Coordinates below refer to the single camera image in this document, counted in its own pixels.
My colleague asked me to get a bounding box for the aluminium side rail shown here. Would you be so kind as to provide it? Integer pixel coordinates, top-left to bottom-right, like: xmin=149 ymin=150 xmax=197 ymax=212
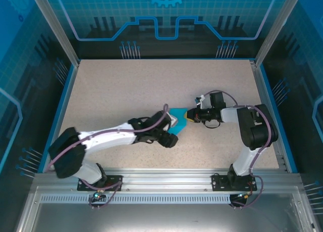
xmin=249 ymin=60 xmax=288 ymax=172

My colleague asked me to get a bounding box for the cable connector with green light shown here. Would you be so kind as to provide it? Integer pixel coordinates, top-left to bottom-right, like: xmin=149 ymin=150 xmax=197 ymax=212
xmin=234 ymin=191 xmax=254 ymax=200
xmin=92 ymin=188 xmax=106 ymax=200

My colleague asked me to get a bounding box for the blue square paper sheet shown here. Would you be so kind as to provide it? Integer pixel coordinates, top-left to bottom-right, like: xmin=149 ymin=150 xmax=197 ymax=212
xmin=167 ymin=107 xmax=189 ymax=136

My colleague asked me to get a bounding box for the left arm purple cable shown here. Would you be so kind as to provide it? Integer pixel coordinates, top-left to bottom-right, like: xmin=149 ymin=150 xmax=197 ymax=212
xmin=45 ymin=103 xmax=169 ymax=209

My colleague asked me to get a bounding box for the blue table edge strip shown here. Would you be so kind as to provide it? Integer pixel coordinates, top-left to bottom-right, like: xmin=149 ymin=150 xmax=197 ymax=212
xmin=37 ymin=64 xmax=79 ymax=173

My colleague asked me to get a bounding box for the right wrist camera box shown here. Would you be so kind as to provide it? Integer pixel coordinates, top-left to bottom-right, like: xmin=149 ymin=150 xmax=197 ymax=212
xmin=193 ymin=94 xmax=212 ymax=109

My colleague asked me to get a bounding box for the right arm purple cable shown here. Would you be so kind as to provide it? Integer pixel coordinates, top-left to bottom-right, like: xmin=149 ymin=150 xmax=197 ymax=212
xmin=204 ymin=89 xmax=275 ymax=209

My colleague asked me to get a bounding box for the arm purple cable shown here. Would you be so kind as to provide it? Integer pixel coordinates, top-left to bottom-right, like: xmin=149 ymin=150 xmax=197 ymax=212
xmin=45 ymin=103 xmax=169 ymax=209
xmin=204 ymin=89 xmax=275 ymax=209

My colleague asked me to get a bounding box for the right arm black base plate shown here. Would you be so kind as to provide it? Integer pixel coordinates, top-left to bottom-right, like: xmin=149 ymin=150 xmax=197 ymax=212
xmin=211 ymin=173 xmax=258 ymax=192

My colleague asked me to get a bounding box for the aluminium frame post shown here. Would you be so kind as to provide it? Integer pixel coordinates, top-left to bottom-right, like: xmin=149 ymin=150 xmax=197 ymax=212
xmin=27 ymin=0 xmax=81 ymax=67
xmin=254 ymin=0 xmax=305 ymax=67

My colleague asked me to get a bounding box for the aluminium frame rail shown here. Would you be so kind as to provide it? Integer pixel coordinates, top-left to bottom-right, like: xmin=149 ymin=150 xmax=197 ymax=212
xmin=32 ymin=167 xmax=301 ymax=192

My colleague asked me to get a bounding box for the slotted cable duct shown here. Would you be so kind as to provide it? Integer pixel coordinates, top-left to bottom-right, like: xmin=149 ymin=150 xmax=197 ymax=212
xmin=40 ymin=195 xmax=233 ymax=202

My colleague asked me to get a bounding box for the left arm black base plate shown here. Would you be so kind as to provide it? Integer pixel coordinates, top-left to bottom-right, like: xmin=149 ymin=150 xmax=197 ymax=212
xmin=77 ymin=174 xmax=124 ymax=192

